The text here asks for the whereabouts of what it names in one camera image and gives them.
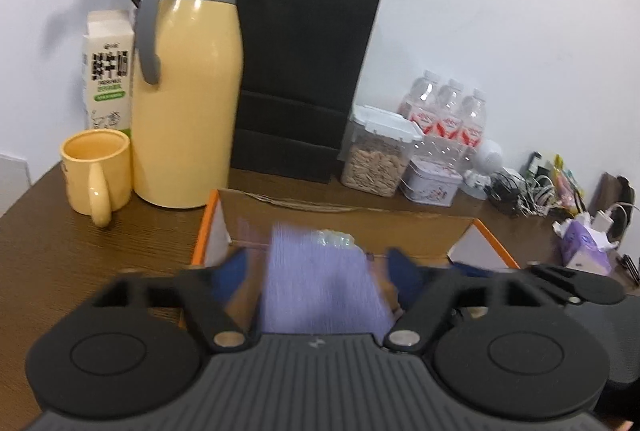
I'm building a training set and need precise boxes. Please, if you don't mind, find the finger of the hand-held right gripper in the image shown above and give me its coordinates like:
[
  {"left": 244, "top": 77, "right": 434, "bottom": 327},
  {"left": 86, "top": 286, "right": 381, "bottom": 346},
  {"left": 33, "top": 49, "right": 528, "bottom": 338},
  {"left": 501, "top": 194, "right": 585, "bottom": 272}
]
[{"left": 452, "top": 261, "right": 627, "bottom": 308}]

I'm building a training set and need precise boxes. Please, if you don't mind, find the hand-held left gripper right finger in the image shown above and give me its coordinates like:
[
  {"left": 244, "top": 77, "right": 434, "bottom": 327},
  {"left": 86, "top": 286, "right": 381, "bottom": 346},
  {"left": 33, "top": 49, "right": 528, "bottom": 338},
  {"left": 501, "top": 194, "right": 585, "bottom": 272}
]
[{"left": 382, "top": 247, "right": 543, "bottom": 354}]

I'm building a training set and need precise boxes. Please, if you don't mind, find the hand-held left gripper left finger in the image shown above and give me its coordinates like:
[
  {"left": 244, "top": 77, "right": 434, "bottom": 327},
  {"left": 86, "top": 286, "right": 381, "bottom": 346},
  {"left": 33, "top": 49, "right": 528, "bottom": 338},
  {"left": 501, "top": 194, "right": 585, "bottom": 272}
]
[{"left": 92, "top": 250, "right": 251, "bottom": 354}]

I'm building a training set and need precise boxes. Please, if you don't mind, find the red cardboard box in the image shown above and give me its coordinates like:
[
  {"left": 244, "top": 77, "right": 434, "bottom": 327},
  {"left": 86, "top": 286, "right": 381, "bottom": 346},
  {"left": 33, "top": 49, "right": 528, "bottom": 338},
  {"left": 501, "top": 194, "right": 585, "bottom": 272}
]
[{"left": 191, "top": 188, "right": 522, "bottom": 327}]

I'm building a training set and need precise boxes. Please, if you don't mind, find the iridescent white plastic bag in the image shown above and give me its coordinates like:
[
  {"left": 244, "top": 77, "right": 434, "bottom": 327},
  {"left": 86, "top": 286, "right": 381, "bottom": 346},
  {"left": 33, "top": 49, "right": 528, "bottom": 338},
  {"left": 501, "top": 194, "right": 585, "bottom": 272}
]
[{"left": 312, "top": 228, "right": 357, "bottom": 252}]

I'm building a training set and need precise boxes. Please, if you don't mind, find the purple fabric pouch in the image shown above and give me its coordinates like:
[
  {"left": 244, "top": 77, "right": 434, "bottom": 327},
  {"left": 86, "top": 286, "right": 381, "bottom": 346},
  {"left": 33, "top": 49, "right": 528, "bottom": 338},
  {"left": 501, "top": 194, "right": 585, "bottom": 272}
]
[{"left": 260, "top": 222, "right": 396, "bottom": 337}]

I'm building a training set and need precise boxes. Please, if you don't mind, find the purple tissue pack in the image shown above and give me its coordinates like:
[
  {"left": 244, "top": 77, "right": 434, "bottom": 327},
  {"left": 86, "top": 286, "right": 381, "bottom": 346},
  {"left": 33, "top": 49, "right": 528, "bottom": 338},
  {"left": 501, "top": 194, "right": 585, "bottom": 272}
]
[{"left": 552, "top": 218, "right": 613, "bottom": 276}]

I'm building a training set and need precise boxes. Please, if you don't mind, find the white charger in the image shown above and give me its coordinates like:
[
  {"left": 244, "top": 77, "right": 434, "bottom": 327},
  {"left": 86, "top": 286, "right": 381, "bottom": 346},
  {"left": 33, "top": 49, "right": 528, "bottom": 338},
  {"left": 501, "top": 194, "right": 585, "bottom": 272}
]
[{"left": 590, "top": 204, "right": 631, "bottom": 252}]

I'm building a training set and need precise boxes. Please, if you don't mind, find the pale printed tin box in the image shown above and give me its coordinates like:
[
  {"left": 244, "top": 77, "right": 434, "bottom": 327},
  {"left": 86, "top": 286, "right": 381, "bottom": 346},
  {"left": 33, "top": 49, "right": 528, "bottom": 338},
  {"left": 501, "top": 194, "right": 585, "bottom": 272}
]
[{"left": 400, "top": 156, "right": 463, "bottom": 204}]

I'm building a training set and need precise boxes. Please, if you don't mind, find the colourful snack packet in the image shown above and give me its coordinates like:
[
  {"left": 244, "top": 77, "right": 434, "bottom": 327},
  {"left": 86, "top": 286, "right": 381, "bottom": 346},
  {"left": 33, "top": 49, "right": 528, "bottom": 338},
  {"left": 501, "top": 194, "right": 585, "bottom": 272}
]
[{"left": 550, "top": 154, "right": 588, "bottom": 217}]

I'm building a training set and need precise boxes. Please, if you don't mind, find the clear seed container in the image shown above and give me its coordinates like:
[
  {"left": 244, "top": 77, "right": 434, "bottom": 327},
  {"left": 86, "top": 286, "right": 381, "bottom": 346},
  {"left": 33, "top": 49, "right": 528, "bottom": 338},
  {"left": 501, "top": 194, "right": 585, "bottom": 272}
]
[{"left": 341, "top": 105, "right": 423, "bottom": 198}]

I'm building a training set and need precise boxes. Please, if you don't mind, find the clear water bottle red label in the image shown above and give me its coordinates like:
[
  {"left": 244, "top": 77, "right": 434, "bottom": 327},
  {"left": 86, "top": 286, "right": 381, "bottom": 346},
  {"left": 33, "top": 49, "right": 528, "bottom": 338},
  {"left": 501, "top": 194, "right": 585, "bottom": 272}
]
[
  {"left": 457, "top": 88, "right": 488, "bottom": 172},
  {"left": 431, "top": 78, "right": 465, "bottom": 162},
  {"left": 397, "top": 70, "right": 441, "bottom": 162}
]

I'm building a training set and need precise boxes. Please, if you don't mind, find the yellow thermos jug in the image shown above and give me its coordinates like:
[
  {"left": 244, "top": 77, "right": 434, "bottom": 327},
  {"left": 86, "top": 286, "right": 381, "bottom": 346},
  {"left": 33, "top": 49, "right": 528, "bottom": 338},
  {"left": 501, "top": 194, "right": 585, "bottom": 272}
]
[{"left": 131, "top": 0, "right": 245, "bottom": 210}]

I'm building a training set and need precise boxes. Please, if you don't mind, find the yellow mug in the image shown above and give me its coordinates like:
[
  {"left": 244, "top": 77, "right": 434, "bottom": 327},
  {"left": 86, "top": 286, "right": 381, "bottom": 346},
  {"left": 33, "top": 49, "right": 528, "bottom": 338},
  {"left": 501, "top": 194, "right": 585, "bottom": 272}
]
[{"left": 60, "top": 128, "right": 133, "bottom": 228}]

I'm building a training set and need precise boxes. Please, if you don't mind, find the black paper bag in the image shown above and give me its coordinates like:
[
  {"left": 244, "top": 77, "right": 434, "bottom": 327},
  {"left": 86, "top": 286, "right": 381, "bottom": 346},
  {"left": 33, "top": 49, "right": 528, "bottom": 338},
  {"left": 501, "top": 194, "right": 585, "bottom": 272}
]
[{"left": 231, "top": 0, "right": 385, "bottom": 184}]

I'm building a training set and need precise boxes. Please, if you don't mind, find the white milk carton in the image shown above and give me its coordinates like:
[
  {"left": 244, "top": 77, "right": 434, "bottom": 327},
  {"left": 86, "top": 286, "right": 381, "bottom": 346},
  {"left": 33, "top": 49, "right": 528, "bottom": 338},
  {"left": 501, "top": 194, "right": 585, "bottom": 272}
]
[{"left": 81, "top": 10, "right": 136, "bottom": 132}]

